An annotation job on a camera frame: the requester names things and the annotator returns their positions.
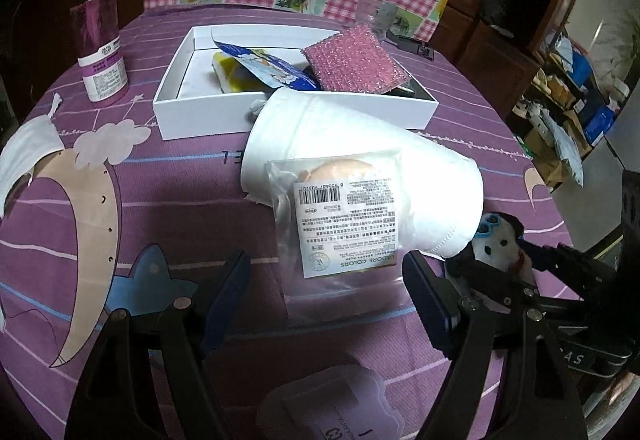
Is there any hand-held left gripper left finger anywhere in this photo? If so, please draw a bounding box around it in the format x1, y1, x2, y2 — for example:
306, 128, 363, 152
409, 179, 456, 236
64, 249, 252, 440

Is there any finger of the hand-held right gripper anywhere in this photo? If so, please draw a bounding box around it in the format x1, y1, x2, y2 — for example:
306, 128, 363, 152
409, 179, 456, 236
520, 241, 618, 286
446, 254, 586, 317

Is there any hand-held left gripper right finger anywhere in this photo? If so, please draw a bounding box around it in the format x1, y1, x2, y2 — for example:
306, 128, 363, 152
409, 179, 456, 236
401, 250, 591, 440

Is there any panda plush keychain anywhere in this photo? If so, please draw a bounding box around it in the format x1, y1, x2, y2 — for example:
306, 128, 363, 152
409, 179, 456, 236
467, 212, 536, 271

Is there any clear bag with powder puff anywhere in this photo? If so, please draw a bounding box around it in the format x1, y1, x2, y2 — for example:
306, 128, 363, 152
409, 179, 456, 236
266, 147, 416, 321

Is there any white face mask pack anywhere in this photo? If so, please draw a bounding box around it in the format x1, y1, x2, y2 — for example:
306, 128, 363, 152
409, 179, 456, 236
240, 87, 485, 261

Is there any white cardboard box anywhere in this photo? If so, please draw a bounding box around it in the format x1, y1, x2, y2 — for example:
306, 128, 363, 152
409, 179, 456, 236
151, 24, 440, 141

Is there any yellow tissue pack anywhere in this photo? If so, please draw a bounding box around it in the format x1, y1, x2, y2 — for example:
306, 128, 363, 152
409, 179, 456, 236
211, 51, 271, 93

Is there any blue eye mask packet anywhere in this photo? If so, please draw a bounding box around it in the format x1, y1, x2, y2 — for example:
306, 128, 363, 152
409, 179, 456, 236
210, 29, 321, 90

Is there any pink glitter sponge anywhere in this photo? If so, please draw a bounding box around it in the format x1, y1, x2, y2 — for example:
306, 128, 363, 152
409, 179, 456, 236
300, 26, 411, 96

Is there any purple printed tablecloth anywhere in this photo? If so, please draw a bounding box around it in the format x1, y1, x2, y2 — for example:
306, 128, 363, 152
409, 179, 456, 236
0, 2, 596, 440

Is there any pile of cardboard boxes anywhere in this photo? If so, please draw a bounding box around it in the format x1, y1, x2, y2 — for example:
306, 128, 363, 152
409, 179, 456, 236
510, 35, 640, 191

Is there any white paper packet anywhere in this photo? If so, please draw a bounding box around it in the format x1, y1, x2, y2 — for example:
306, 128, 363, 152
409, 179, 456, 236
256, 362, 401, 440

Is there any black plastic clip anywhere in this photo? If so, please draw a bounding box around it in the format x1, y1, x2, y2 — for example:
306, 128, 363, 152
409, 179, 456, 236
385, 34, 433, 63

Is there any white loose face mask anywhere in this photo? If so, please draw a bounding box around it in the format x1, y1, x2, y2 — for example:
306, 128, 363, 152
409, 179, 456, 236
0, 92, 66, 216

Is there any purple canister with white label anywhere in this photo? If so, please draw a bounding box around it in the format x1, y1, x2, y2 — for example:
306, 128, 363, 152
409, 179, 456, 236
69, 0, 130, 103

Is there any clear plastic bottle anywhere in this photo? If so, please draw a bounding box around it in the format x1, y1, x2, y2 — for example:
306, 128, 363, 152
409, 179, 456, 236
356, 0, 398, 43

